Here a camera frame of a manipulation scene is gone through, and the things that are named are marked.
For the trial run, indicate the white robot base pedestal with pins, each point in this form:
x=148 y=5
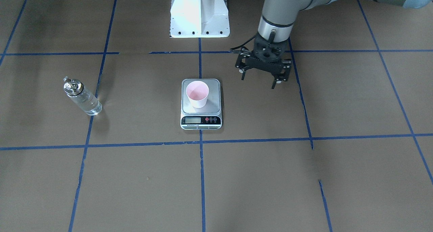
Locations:
x=199 y=19

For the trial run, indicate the digital kitchen scale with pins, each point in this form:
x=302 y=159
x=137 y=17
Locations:
x=207 y=117

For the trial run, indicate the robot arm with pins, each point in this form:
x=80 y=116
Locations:
x=271 y=40

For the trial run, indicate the pink cup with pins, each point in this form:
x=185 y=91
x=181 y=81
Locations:
x=197 y=93

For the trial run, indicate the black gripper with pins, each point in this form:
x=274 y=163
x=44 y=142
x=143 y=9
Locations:
x=283 y=70

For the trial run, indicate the clear glass sauce bottle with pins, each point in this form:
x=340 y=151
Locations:
x=81 y=96

